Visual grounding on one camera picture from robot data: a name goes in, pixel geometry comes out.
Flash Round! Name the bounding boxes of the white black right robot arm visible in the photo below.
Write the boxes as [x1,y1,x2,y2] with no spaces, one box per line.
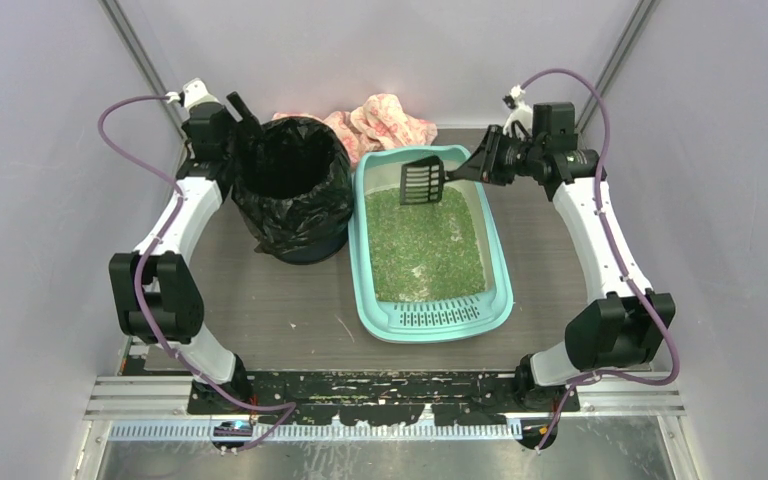
[446,101,681,401]

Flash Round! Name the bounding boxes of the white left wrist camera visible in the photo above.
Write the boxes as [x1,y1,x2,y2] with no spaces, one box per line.
[179,78,220,110]

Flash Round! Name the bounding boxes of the pink patterned cloth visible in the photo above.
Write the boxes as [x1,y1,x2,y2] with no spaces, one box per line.
[272,93,438,170]

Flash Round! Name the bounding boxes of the black litter scoop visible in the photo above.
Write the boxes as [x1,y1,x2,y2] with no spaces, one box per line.
[399,155,451,206]

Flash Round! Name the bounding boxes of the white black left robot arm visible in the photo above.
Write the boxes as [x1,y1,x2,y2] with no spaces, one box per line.
[97,82,253,410]

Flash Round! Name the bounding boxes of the teal litter box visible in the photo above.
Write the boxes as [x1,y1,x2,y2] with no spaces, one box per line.
[348,145,514,343]

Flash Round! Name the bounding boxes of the bin with black bag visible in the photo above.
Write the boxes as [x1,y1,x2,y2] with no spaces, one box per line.
[231,116,355,265]

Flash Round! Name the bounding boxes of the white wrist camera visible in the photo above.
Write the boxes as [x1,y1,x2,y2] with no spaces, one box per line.
[179,78,220,110]
[503,85,533,140]

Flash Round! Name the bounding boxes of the green litter pellets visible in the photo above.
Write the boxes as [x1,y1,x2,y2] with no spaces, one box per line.
[365,187,486,303]

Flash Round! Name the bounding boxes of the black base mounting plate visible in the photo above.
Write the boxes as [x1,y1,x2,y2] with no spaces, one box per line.
[187,370,581,429]

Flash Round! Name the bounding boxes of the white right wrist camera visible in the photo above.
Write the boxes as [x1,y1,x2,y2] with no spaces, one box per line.
[503,85,533,140]

